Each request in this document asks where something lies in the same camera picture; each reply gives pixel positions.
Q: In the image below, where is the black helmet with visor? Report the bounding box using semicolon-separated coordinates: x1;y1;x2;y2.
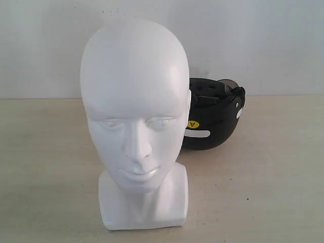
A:
182;77;246;150

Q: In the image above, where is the white mannequin head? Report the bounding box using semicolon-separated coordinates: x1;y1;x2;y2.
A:
80;19;191;230

